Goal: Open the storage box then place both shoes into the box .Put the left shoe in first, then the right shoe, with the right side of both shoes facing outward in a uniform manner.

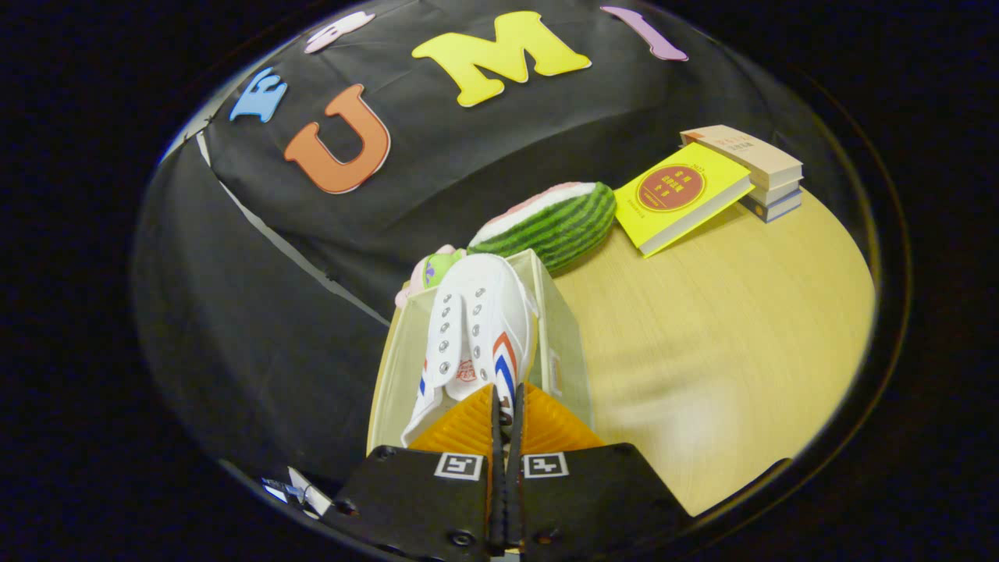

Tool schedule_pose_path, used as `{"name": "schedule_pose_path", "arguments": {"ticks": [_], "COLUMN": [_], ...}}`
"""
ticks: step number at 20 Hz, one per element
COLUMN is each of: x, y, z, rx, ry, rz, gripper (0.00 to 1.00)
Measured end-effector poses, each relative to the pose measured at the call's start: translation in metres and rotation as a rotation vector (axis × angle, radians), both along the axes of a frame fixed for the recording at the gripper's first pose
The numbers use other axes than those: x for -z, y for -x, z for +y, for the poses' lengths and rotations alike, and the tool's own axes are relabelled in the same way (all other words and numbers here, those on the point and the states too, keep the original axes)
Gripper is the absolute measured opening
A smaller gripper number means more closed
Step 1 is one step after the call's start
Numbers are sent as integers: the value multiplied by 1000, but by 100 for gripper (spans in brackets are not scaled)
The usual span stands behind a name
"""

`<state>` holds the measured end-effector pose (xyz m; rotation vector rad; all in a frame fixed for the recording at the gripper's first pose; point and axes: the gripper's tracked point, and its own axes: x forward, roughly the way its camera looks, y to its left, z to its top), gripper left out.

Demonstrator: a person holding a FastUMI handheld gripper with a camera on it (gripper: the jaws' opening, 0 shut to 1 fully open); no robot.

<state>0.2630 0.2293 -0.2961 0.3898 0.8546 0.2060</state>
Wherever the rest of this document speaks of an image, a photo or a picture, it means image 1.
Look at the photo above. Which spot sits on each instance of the watermelon slice plush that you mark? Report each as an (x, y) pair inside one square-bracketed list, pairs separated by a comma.
[(558, 222)]

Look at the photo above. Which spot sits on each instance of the beige fabric storage box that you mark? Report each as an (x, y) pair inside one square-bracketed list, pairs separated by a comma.
[(566, 343)]

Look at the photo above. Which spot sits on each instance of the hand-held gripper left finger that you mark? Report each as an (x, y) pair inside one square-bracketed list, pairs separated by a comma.
[(421, 503)]

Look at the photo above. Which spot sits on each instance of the blue-grey book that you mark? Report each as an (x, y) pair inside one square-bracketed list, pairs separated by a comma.
[(776, 209)]

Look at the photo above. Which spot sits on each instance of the thin white book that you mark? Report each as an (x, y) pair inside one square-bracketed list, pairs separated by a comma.
[(780, 193)]

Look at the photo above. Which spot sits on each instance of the thick tan book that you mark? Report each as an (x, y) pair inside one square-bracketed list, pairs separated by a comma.
[(749, 152)]

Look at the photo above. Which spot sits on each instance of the yellow book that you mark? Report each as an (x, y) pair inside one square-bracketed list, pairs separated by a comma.
[(679, 195)]

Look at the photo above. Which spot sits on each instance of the blue printed packet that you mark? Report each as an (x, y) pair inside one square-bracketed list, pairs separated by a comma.
[(293, 492)]

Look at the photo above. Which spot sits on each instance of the pink plush toy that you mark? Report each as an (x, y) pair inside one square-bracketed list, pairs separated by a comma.
[(433, 269)]

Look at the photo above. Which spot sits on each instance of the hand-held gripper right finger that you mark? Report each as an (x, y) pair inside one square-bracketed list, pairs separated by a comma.
[(597, 499)]

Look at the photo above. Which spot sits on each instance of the white canvas shoe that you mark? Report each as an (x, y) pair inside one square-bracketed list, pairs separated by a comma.
[(476, 328)]

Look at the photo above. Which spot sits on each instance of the black backdrop cloth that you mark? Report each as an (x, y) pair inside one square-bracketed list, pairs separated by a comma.
[(273, 312)]

